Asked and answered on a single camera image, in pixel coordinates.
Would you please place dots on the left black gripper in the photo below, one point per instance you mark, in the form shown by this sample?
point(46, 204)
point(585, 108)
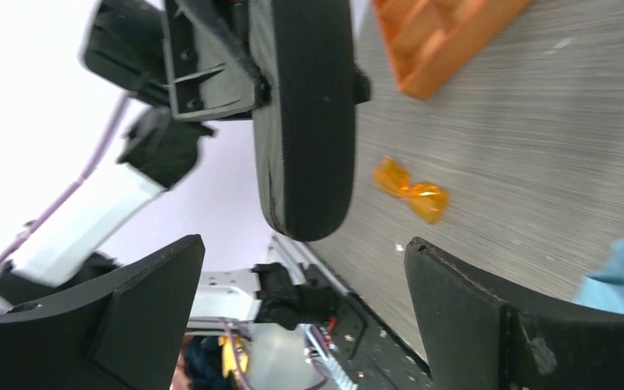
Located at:
point(211, 74)

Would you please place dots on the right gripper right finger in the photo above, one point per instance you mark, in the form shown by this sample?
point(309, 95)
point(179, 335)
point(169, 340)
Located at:
point(481, 331)

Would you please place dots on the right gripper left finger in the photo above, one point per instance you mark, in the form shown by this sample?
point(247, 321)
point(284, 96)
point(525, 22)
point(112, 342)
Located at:
point(121, 330)

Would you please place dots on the black glasses case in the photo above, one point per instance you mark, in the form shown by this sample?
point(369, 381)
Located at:
point(304, 137)

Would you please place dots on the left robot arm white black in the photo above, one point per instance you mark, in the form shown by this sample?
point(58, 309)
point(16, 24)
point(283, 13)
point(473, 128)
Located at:
point(160, 151)

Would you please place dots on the orange sunglasses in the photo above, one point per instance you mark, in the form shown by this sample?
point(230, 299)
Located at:
point(427, 200)

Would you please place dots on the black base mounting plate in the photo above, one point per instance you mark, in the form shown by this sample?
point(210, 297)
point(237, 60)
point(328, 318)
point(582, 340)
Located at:
point(368, 350)

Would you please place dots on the orange compartment tray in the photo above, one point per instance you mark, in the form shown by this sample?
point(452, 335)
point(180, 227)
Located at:
point(429, 41)

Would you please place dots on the white slotted cable duct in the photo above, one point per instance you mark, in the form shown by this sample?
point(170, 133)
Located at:
point(333, 367)

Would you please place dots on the aluminium frame rail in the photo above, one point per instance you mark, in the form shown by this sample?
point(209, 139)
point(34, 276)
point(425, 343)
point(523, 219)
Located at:
point(297, 256)

